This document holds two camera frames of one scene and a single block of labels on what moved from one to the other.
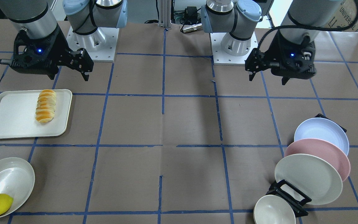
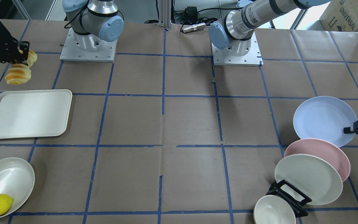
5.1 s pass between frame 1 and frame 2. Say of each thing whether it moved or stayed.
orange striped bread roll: moved
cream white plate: stayed
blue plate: moved
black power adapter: stayed
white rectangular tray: stayed
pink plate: stayed
